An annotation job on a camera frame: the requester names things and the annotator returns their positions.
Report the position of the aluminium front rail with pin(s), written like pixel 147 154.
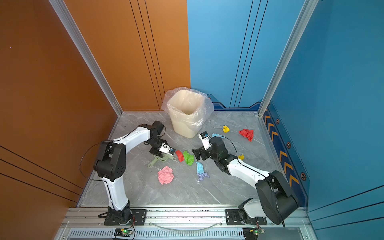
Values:
pixel 181 223

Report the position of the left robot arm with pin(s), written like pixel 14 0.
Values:
pixel 111 164

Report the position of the light blue paper strip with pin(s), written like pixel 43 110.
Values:
pixel 200 168

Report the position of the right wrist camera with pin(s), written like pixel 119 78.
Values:
pixel 205 138

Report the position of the yellow paper ball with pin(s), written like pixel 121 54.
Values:
pixel 226 129

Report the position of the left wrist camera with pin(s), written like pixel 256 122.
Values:
pixel 166 149

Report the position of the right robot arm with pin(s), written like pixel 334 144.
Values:
pixel 276 198

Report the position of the crumpled red paper scrap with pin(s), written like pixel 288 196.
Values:
pixel 249 134

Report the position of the clear plastic bin liner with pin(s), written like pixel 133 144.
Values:
pixel 208 104

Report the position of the cream plastic trash bin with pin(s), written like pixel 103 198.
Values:
pixel 186 109

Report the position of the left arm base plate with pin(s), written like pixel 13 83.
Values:
pixel 136 217

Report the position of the green plastic dustpan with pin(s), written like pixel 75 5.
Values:
pixel 156 160

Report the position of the large pink paper scrap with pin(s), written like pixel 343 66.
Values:
pixel 165 175

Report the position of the right circuit board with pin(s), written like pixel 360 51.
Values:
pixel 252 234

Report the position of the green paper scrap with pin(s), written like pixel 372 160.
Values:
pixel 189 159

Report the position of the left green circuit board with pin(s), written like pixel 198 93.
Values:
pixel 124 234

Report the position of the right aluminium corner post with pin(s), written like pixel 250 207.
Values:
pixel 295 36

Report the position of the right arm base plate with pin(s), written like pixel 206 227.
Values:
pixel 239 217

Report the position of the red paper strip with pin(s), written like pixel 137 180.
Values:
pixel 180 156

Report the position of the aluminium corner post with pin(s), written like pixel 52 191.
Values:
pixel 295 36
pixel 75 34

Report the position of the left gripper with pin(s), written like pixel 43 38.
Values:
pixel 157 152

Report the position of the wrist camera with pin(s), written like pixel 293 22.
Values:
pixel 205 138
pixel 166 149

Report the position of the left aluminium corner post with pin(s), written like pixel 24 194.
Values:
pixel 75 34

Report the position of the small cyan paper scrap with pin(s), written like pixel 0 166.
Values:
pixel 217 135

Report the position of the purple paper scrap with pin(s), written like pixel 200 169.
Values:
pixel 202 176

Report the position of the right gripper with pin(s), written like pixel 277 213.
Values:
pixel 197 153

